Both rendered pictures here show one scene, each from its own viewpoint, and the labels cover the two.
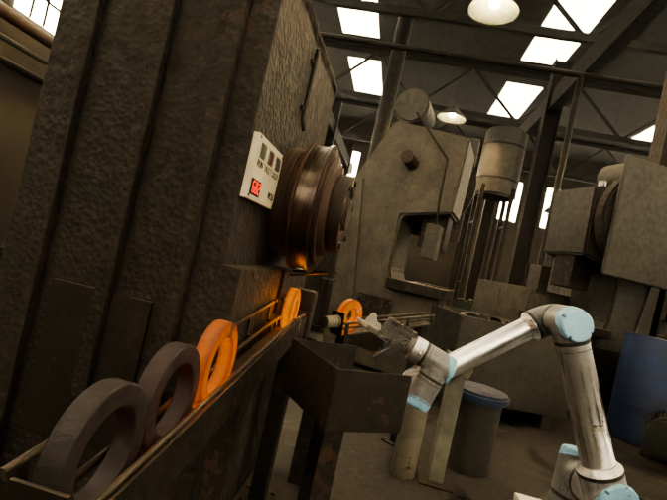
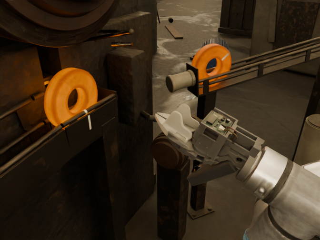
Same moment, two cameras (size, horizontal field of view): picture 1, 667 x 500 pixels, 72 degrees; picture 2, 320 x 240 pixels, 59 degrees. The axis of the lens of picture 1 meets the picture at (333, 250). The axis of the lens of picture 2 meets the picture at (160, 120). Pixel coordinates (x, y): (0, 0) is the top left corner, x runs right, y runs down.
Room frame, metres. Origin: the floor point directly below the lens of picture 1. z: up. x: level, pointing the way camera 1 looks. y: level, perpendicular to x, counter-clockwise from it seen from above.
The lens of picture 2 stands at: (1.17, -0.34, 1.05)
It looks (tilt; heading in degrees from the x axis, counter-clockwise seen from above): 30 degrees down; 22
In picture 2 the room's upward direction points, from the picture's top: straight up
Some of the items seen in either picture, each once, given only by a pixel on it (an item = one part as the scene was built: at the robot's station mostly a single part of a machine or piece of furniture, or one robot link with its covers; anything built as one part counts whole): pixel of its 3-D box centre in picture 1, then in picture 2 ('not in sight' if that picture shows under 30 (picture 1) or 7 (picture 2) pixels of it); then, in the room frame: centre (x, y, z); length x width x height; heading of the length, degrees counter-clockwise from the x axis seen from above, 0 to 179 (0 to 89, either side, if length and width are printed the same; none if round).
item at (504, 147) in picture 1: (485, 230); not in sight; (10.12, -3.19, 2.25); 0.92 x 0.92 x 4.50
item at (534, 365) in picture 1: (488, 359); not in sight; (3.94, -1.50, 0.39); 1.03 x 0.83 x 0.77; 97
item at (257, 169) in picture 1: (264, 174); not in sight; (1.36, 0.25, 1.15); 0.26 x 0.02 x 0.18; 172
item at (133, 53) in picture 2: (299, 316); (127, 87); (1.92, 0.08, 0.68); 0.11 x 0.08 x 0.24; 82
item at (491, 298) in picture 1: (509, 330); not in sight; (5.50, -2.27, 0.55); 1.10 x 0.53 x 1.10; 12
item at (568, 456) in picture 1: (578, 471); not in sight; (1.78, -1.11, 0.35); 0.17 x 0.15 x 0.18; 1
